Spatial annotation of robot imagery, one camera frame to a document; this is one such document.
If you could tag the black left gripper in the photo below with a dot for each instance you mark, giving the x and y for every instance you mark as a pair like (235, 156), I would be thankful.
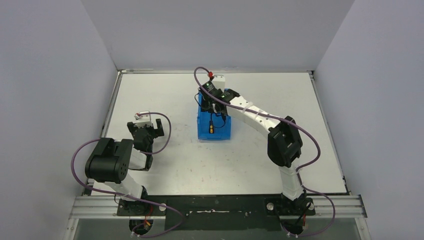
(145, 130)

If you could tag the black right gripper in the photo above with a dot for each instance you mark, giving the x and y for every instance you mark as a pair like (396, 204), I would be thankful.
(205, 106)

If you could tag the black yellow screwdriver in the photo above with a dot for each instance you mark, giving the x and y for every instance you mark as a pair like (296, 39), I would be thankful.
(211, 125)

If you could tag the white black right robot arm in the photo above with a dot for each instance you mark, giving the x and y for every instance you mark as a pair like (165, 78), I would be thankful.
(283, 140)

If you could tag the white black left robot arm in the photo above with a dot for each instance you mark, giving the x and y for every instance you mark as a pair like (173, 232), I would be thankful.
(111, 160)

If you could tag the blue plastic bin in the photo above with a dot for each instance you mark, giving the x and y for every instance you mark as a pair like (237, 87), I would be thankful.
(221, 122)

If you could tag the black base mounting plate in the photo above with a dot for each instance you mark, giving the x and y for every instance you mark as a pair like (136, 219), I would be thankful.
(222, 212)

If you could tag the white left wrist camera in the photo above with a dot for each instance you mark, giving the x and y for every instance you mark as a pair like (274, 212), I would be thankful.
(143, 117)

